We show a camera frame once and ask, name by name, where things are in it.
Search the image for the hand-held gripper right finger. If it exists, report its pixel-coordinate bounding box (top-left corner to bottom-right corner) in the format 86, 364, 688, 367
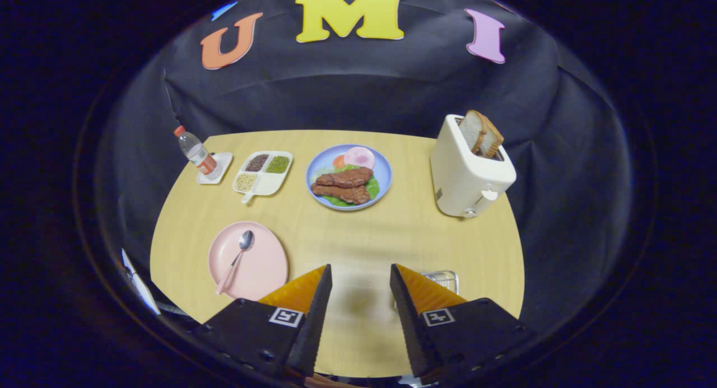
390, 263, 538, 384

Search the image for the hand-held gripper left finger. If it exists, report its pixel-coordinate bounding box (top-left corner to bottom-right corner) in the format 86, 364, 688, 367
193, 264, 333, 377

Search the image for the spoon with pink checked handle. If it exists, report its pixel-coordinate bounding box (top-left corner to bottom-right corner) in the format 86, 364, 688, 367
215, 230, 255, 295

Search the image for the metal drain basket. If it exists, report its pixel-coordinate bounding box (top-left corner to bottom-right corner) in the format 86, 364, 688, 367
420, 270, 460, 297

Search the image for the pink plate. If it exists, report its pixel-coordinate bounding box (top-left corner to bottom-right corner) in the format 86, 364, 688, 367
208, 221, 289, 302

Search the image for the brown steak piece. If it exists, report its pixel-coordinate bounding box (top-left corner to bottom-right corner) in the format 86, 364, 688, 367
315, 167, 374, 189
311, 184, 371, 205

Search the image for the green lettuce leaf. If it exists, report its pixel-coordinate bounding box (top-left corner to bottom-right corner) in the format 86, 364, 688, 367
322, 164, 380, 207

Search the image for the white divided dish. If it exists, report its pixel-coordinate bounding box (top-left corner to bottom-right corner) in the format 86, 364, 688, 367
232, 151, 294, 204

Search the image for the white toaster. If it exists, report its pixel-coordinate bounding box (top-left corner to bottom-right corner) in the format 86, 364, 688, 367
430, 114, 517, 218

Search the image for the blue plate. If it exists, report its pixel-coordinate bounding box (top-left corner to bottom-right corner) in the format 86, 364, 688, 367
305, 144, 393, 212

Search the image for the white sheet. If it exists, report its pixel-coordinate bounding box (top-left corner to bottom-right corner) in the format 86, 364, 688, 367
122, 249, 161, 315

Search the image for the pink ham slice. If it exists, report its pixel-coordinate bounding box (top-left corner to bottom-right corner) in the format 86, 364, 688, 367
343, 146, 375, 170

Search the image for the white square coaster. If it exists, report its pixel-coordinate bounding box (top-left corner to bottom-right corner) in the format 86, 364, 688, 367
196, 152, 233, 185

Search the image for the clear bottle with red label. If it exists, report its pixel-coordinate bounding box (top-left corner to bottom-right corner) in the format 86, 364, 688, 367
174, 125, 217, 176

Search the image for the black backdrop cloth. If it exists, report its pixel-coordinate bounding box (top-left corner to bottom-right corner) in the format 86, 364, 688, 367
95, 0, 634, 333

